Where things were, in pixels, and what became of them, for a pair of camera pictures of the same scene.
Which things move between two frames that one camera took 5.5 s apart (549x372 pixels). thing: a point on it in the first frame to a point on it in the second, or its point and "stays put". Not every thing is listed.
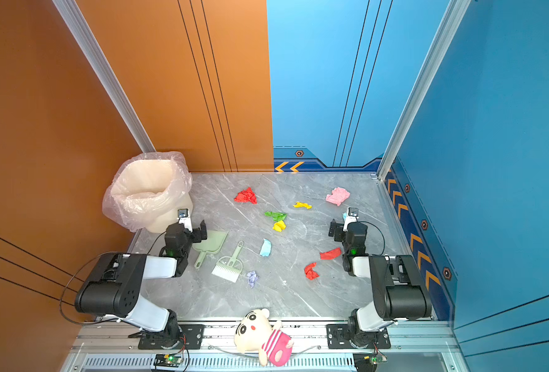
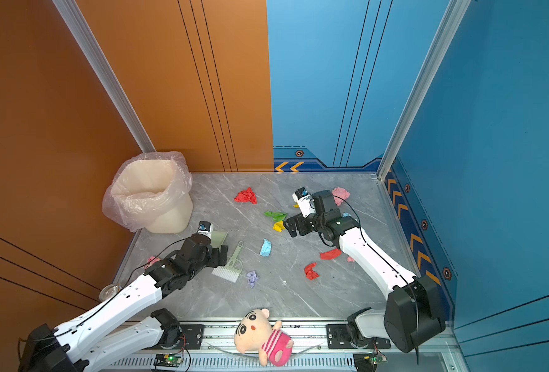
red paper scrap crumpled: (309, 271) stays put
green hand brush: (229, 267) stays put
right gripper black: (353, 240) to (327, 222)
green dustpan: (211, 245) stays put
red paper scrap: (246, 195) stays put
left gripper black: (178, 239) to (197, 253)
